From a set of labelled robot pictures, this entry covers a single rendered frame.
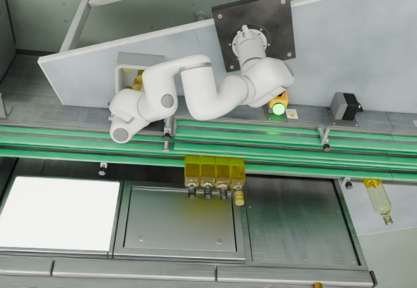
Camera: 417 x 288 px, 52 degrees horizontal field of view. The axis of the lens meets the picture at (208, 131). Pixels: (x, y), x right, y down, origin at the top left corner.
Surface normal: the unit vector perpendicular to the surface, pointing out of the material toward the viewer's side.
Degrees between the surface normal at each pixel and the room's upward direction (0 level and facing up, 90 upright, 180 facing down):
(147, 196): 90
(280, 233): 91
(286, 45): 2
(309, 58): 0
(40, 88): 90
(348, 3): 0
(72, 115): 90
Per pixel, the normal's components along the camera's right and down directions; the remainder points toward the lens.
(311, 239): 0.11, -0.74
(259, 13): 0.05, 0.69
